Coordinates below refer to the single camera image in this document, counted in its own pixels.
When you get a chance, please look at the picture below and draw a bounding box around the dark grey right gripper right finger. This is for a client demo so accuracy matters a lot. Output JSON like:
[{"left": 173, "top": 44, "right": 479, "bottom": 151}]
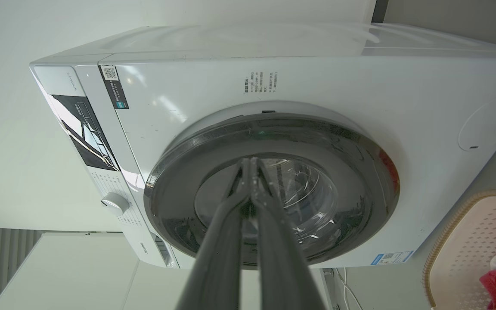
[{"left": 249, "top": 157, "right": 327, "bottom": 310}]

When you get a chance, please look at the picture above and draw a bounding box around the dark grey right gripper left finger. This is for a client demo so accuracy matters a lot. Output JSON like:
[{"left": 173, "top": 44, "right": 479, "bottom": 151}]
[{"left": 175, "top": 158, "right": 251, "bottom": 310}]

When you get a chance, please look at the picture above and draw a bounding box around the beige perforated laundry basket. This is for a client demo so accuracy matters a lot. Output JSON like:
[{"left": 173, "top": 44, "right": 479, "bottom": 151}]
[{"left": 422, "top": 189, "right": 496, "bottom": 310}]

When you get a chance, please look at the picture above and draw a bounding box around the dark round washing machine door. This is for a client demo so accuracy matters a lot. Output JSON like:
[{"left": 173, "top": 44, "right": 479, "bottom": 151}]
[{"left": 144, "top": 113, "right": 400, "bottom": 266}]

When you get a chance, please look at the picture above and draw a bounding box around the silver washing machine control knob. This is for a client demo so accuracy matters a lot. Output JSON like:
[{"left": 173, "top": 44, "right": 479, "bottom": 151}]
[{"left": 101, "top": 192, "right": 130, "bottom": 216}]

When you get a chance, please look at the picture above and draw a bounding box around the white cabinet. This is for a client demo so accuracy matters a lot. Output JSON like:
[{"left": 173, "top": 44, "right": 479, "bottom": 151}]
[{"left": 0, "top": 232, "right": 332, "bottom": 310}]

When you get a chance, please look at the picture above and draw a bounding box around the white front-load washing machine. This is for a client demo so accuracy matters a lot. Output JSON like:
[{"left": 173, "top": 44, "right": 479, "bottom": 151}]
[{"left": 29, "top": 22, "right": 496, "bottom": 270}]

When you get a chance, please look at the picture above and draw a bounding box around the white power cable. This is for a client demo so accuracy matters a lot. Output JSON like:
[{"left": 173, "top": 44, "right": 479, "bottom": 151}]
[{"left": 337, "top": 268, "right": 364, "bottom": 310}]

